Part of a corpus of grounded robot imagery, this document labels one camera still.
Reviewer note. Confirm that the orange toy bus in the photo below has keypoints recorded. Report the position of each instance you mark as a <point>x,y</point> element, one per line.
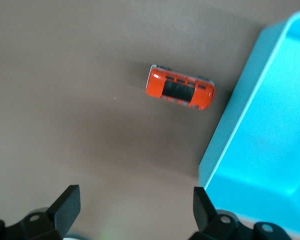
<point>155,83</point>

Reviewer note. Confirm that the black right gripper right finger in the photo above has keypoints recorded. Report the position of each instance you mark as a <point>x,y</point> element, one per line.
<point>205,212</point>

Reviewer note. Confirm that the blue plastic box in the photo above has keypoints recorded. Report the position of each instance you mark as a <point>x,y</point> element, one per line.
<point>265,120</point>

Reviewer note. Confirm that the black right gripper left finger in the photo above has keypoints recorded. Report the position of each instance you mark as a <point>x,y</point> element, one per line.
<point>65,210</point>

